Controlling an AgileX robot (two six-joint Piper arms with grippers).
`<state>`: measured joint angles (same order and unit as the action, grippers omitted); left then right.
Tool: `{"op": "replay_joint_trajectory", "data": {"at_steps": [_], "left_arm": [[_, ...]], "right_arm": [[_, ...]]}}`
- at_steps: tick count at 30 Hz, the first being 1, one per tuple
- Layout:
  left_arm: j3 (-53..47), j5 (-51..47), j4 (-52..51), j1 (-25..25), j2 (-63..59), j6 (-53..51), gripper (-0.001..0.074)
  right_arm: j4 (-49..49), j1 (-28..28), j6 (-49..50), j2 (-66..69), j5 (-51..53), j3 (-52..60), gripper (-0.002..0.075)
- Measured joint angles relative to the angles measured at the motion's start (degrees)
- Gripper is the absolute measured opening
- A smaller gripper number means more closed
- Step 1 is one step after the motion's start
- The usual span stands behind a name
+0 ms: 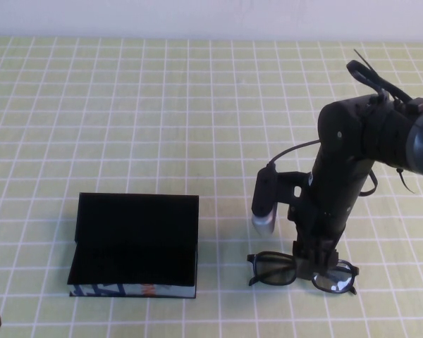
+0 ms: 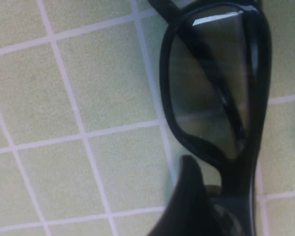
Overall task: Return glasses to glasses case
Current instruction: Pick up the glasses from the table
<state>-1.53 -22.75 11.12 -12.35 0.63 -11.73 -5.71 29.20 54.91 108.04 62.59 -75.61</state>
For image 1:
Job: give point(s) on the black zip tie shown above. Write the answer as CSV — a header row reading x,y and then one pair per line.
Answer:
x,y
364,60
403,177

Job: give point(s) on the black glasses case patterned side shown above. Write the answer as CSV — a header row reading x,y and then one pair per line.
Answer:
x,y
134,225

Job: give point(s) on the green checked tablecloth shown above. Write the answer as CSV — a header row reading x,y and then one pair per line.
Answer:
x,y
162,123

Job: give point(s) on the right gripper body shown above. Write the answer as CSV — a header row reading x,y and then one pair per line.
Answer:
x,y
320,225

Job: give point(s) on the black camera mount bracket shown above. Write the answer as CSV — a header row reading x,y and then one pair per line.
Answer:
x,y
289,186

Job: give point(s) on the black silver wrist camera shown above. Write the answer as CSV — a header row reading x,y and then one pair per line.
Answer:
x,y
264,197

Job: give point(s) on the black framed glasses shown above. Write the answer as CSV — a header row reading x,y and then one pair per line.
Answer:
x,y
273,271

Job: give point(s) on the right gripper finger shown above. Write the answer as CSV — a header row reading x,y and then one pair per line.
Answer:
x,y
328,262
306,269

